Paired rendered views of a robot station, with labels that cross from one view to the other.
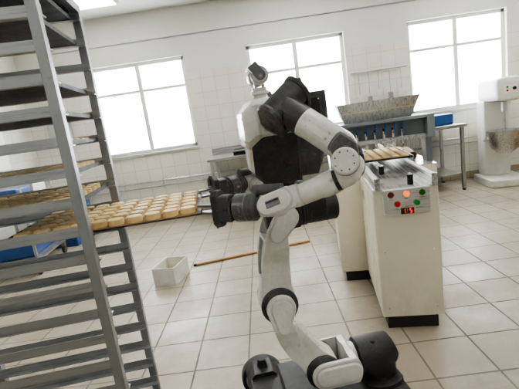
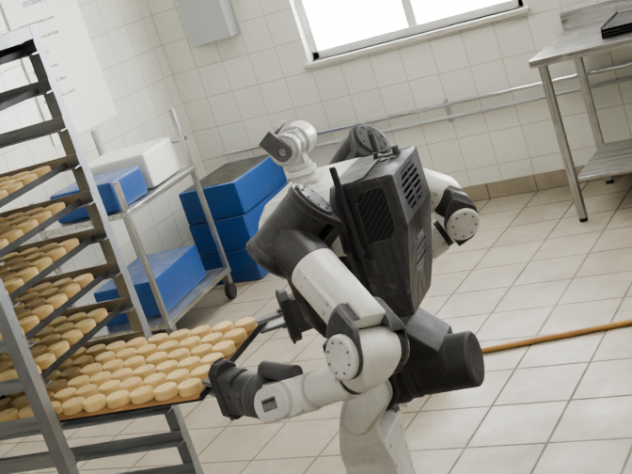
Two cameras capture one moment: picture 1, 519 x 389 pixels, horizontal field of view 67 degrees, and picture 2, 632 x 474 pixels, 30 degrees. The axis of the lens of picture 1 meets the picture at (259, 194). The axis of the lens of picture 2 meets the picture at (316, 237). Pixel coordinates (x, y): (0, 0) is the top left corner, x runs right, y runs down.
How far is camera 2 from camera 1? 1.41 m
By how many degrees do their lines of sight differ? 30
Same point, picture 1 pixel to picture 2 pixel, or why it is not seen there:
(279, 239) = (360, 429)
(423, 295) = not seen: outside the picture
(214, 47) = not seen: outside the picture
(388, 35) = not seen: outside the picture
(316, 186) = (322, 386)
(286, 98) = (279, 231)
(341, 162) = (336, 360)
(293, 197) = (292, 401)
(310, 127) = (307, 290)
